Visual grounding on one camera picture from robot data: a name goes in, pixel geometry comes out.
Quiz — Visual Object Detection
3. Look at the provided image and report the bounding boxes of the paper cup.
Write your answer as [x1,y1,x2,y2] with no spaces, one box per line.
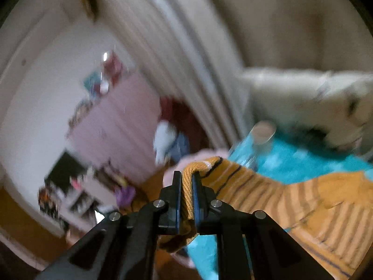
[250,120,277,147]

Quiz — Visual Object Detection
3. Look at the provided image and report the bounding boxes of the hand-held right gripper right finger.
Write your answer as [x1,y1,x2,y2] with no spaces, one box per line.
[192,171,336,280]

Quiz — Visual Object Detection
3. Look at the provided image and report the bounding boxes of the beige upholstered headboard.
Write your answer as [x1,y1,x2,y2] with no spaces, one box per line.
[195,0,373,75]

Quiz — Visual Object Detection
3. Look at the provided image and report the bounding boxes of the black screen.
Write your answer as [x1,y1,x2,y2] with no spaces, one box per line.
[45,150,88,193]

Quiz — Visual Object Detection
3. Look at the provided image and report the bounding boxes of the white and blue clothes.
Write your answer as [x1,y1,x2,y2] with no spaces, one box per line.
[153,122,190,164]

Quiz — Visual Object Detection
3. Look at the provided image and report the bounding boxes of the white floral pillow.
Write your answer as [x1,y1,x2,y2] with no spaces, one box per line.
[238,66,373,154]

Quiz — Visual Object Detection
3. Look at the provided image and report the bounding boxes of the pale pleated curtain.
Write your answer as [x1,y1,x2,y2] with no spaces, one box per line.
[96,0,251,151]

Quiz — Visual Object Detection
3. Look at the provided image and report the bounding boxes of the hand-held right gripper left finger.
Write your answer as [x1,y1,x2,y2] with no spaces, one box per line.
[35,170,183,280]

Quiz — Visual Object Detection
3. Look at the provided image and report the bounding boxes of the dark red cloth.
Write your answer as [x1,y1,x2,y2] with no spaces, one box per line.
[159,97,206,142]

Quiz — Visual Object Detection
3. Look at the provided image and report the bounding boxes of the pink cabinet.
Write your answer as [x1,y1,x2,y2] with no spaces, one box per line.
[66,72,164,179]

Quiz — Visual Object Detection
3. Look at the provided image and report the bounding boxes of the blue cartoon printed blanket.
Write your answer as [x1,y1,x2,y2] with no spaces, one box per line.
[186,128,373,280]

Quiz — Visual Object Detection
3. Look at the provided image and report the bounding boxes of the pink cloth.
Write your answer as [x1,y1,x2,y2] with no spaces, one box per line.
[162,148,228,188]

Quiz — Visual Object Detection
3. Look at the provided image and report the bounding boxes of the yellow striped sweater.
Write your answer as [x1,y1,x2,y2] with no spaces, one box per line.
[157,156,373,277]

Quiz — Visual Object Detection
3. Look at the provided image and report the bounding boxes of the clear glass jar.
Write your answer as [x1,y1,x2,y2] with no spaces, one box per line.
[228,139,259,170]

